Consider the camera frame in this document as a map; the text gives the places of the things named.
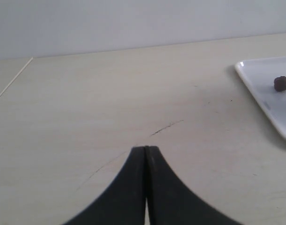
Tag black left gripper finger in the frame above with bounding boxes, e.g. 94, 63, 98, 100
145, 146, 240, 225

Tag white rectangular plastic tray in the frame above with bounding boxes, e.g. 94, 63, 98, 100
235, 56, 286, 139

